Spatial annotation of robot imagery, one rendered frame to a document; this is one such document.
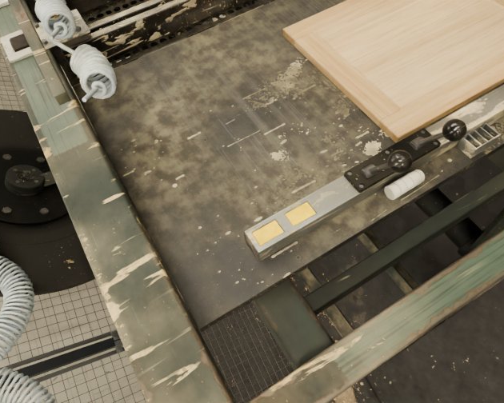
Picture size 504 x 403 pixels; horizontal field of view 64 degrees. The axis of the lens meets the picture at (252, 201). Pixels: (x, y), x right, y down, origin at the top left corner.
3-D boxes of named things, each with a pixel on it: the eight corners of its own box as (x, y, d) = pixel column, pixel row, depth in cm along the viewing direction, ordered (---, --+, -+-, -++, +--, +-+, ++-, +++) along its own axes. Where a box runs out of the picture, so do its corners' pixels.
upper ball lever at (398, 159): (378, 177, 77) (421, 164, 64) (362, 185, 76) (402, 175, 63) (369, 159, 77) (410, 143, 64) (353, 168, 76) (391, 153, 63)
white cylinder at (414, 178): (392, 203, 78) (423, 184, 79) (396, 194, 75) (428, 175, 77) (382, 192, 79) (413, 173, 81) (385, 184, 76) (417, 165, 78)
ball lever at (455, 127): (426, 149, 80) (476, 132, 67) (410, 157, 79) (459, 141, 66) (417, 132, 80) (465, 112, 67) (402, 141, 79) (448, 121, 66)
